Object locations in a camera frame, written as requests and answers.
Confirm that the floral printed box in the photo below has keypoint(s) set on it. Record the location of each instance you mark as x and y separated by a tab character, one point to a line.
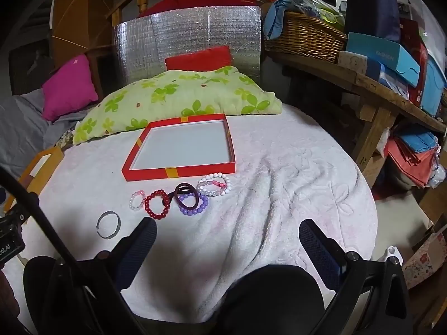
426	261

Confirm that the grey cloth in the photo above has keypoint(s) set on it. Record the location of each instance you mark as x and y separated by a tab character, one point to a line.
21	129

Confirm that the magenta pillow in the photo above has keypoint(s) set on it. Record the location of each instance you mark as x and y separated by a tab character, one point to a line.
68	87

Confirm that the dark navy bag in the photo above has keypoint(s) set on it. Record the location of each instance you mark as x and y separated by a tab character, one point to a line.
370	7

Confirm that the wicker basket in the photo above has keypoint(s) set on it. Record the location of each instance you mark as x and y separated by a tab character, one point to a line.
303	38

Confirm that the clear plastic bag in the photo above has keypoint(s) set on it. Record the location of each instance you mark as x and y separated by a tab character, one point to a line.
314	3

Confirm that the wooden bench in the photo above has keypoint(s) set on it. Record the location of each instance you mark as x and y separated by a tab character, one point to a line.
366	80

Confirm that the blue cloth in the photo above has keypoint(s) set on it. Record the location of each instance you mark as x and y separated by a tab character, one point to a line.
279	14

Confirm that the wooden chair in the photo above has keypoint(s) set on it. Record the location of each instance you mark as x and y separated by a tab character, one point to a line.
142	5

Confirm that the pale pink towel blanket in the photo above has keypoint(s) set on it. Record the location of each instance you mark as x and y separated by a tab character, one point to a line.
279	181

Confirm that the silver foil mat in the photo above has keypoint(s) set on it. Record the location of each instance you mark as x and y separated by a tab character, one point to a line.
188	31

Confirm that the tall red box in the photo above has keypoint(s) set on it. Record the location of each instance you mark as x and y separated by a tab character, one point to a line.
415	59

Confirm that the stack of orange cloths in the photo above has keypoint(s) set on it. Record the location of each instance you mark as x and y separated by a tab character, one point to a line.
408	164

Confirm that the teal cardboard box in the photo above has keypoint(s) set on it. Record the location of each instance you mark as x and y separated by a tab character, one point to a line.
380	52

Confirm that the light blue box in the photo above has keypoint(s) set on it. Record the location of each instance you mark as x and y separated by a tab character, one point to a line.
434	87

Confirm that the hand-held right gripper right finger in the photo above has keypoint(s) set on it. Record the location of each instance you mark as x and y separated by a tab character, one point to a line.
317	247

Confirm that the brown cabinet panel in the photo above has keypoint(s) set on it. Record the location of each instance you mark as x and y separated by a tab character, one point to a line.
76	14

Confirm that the small white box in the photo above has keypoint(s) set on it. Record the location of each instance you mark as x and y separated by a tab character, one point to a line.
352	61

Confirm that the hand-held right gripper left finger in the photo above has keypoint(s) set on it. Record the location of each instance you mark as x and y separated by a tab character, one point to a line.
136	251

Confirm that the silver bangle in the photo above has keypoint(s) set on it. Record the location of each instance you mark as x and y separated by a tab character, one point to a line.
100	220

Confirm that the green floral pillow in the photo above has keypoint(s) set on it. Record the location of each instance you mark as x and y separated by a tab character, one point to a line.
174	90

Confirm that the red cushion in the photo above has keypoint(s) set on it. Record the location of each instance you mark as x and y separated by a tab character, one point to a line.
199	59

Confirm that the red shallow cardboard box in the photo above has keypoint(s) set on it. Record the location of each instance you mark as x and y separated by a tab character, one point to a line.
181	172

